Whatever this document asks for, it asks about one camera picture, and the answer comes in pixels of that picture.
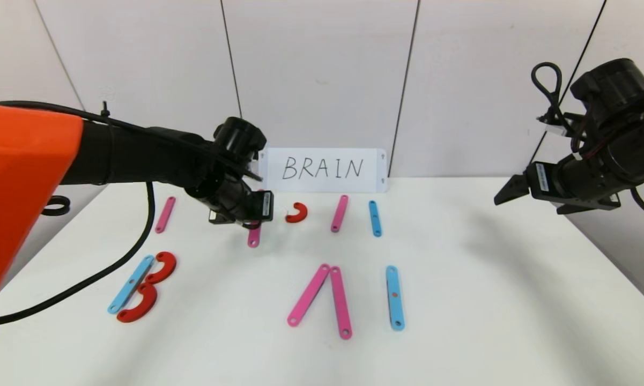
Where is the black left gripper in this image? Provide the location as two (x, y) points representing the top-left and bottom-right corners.
(219, 179), (289, 229)

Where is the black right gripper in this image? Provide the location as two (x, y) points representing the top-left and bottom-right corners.
(493, 153), (611, 206)

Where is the small red curved piece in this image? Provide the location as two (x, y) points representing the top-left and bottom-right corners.
(285, 202), (308, 224)

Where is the white BRAIN sign card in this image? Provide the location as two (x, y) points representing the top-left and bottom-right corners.
(257, 149), (388, 193)

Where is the medium pink bar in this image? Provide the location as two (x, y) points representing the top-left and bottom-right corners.
(330, 195), (349, 233)

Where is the short blue bar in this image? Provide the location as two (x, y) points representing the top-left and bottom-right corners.
(368, 201), (382, 237)

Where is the large red curved piece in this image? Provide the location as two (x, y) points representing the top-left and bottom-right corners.
(145, 251), (177, 285)
(116, 283), (158, 323)

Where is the blue bar with orange dot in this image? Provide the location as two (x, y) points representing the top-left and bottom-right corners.
(386, 265), (406, 331)

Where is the long blue bar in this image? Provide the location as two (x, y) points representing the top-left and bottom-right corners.
(107, 255), (156, 315)

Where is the black looped right arm cable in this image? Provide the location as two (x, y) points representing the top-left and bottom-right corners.
(531, 62), (566, 127)

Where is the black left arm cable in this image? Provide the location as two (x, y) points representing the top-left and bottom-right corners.
(0, 181), (157, 370)

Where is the black cable ring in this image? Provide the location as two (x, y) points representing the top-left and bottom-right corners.
(42, 196), (71, 217)

